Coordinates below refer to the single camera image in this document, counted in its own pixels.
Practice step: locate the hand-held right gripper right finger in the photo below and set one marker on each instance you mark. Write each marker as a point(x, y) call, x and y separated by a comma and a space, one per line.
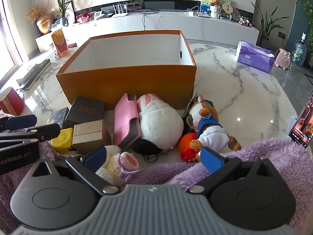
point(213, 160)

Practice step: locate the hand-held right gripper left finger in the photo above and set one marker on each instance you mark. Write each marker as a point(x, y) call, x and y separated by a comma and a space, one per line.
point(95, 158)

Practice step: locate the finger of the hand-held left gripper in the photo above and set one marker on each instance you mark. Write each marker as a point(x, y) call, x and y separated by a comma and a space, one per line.
point(46, 131)
point(22, 122)

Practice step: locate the picture printed card box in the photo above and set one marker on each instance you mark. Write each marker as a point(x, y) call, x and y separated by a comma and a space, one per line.
point(57, 117)

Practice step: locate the cream purple crochet doll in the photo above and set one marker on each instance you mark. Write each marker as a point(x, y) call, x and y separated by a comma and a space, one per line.
point(115, 166)

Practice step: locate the light wooden box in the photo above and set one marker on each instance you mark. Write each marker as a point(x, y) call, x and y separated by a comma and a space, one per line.
point(90, 137)

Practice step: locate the brown dog plush blue outfit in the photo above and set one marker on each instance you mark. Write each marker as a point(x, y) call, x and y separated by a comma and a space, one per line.
point(207, 132)

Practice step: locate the orange crochet strawberry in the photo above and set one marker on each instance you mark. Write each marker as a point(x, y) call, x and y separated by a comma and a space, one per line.
point(187, 140)

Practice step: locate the dark brown gift box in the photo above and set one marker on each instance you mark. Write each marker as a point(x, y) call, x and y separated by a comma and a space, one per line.
point(85, 110)

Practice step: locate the white pink striped plush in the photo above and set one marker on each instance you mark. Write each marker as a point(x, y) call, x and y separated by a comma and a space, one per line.
point(159, 124)

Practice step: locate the orange cardboard box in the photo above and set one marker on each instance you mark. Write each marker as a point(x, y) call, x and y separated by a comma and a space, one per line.
point(127, 85)

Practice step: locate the red cup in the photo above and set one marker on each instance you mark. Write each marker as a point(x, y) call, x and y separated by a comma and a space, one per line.
point(13, 98)

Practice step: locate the black flat box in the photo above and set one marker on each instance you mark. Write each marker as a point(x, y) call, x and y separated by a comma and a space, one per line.
point(31, 74)

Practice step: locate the purple fluffy blanket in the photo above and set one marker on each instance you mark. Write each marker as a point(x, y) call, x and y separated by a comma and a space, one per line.
point(269, 156)

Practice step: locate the red orange carton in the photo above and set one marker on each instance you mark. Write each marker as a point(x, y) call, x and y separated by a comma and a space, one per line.
point(60, 42)

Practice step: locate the dark red box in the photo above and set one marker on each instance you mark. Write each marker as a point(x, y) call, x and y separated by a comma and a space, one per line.
point(71, 45)

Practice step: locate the smartphone on stand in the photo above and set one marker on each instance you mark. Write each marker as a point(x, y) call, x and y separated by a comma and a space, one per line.
point(303, 124)

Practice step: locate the dried flowers in brown vase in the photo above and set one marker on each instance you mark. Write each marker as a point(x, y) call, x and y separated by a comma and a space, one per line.
point(45, 23)

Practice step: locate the purple tissue pack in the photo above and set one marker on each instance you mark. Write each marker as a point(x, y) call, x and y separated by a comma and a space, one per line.
point(254, 56)

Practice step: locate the plant in glass vase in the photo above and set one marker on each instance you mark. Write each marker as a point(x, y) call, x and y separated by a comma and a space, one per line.
point(64, 17)

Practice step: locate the pink red gift box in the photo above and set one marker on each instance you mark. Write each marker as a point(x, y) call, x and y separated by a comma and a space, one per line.
point(83, 18)

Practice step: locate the pink fan heater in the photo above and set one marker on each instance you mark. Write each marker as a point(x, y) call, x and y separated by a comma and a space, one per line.
point(282, 58)

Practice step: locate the white desk display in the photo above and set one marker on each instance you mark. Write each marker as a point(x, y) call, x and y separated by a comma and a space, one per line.
point(99, 16)

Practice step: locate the white router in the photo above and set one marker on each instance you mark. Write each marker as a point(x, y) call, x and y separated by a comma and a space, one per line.
point(119, 13)

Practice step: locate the clear water bottle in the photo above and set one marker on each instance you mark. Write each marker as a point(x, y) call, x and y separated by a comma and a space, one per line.
point(298, 51)

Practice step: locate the black white cow figurines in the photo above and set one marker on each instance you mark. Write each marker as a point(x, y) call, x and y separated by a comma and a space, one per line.
point(245, 22)

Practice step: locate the white marble TV cabinet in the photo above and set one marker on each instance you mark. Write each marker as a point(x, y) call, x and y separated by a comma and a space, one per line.
point(171, 24)

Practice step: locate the silver laptop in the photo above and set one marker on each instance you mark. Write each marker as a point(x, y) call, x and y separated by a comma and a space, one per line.
point(204, 15)

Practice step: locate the potted long leaf plant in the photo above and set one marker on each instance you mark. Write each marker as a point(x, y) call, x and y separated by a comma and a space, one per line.
point(267, 24)

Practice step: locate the decorative plate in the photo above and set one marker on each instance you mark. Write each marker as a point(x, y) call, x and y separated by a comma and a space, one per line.
point(236, 14)

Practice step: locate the white charger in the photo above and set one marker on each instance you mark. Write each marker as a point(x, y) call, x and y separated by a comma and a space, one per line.
point(191, 12)

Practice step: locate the wooden fan ornament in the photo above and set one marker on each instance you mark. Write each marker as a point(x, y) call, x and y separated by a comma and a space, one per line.
point(226, 7)

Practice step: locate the brown teddy bear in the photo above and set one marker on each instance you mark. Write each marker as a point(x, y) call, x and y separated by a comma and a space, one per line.
point(215, 3)

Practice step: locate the green blue painting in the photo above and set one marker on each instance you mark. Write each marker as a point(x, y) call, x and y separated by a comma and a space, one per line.
point(204, 3)

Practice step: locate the green vine plant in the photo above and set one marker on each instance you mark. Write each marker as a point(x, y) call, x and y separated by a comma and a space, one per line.
point(308, 12)

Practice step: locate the wall socket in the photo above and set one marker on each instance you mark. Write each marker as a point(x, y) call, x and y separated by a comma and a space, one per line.
point(282, 34)

